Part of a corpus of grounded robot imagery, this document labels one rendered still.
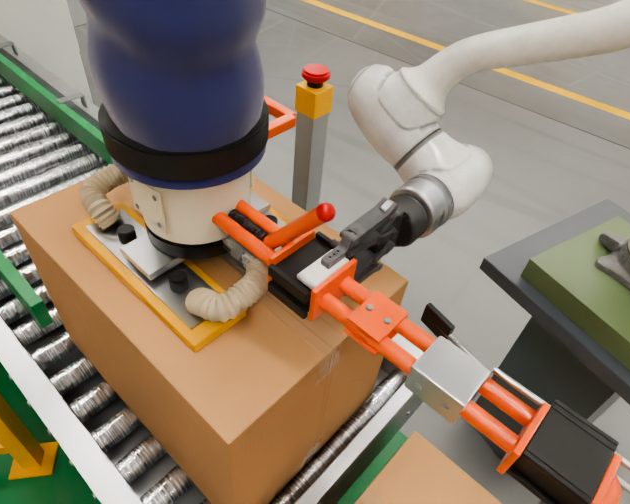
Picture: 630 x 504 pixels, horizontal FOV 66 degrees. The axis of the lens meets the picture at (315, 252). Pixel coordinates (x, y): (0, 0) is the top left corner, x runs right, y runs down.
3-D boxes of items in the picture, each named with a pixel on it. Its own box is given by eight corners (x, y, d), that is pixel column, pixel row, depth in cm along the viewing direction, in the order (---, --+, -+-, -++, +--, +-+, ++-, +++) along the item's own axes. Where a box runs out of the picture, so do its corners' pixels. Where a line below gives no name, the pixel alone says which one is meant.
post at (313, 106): (283, 326, 190) (295, 83, 118) (295, 316, 193) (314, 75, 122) (295, 336, 187) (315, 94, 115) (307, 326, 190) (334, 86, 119)
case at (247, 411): (70, 339, 115) (8, 211, 87) (205, 256, 138) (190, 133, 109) (238, 536, 89) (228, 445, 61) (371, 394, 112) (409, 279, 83)
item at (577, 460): (495, 470, 51) (512, 451, 48) (525, 422, 55) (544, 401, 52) (571, 532, 48) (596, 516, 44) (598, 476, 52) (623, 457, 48)
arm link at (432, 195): (444, 234, 80) (424, 252, 77) (399, 207, 84) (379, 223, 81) (460, 191, 74) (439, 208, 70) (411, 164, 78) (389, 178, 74)
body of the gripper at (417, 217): (435, 206, 71) (398, 235, 66) (421, 247, 77) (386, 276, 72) (394, 182, 74) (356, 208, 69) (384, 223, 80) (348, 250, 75)
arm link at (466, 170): (430, 239, 83) (381, 180, 84) (475, 201, 92) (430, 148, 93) (471, 208, 74) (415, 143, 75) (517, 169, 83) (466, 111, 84)
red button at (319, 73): (294, 83, 118) (295, 67, 116) (314, 75, 122) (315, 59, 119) (315, 94, 115) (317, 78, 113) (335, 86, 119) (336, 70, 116)
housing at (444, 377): (401, 387, 57) (409, 367, 54) (432, 353, 61) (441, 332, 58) (451, 428, 54) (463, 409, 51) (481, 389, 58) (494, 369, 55)
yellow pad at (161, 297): (73, 233, 85) (64, 212, 81) (124, 208, 90) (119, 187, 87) (195, 355, 70) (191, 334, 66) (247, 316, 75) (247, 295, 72)
